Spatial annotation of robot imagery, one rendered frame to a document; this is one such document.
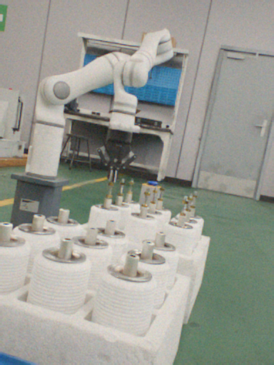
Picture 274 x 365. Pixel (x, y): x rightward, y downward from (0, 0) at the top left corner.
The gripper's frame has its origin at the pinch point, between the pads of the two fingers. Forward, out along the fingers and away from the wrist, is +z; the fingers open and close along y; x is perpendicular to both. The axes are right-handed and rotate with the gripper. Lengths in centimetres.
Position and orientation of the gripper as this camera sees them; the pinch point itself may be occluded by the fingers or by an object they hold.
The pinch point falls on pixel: (112, 175)
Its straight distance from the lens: 125.2
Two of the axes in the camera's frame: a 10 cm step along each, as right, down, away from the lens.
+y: -9.6, -1.6, -2.1
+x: 1.9, 1.3, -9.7
